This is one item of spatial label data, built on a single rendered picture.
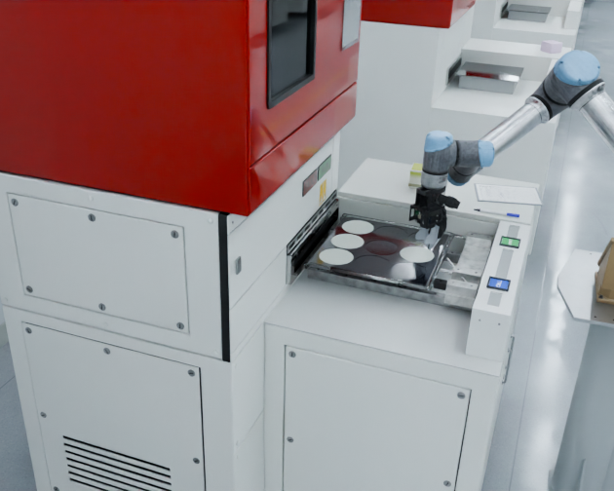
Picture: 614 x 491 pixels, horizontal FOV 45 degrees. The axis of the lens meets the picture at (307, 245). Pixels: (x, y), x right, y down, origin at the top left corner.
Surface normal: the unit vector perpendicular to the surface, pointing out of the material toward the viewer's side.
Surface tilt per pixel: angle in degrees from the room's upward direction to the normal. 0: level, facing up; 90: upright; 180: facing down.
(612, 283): 90
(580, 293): 0
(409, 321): 0
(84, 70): 90
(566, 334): 0
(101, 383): 90
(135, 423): 90
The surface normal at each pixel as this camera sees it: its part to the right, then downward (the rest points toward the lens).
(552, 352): 0.03, -0.89
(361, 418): -0.35, 0.42
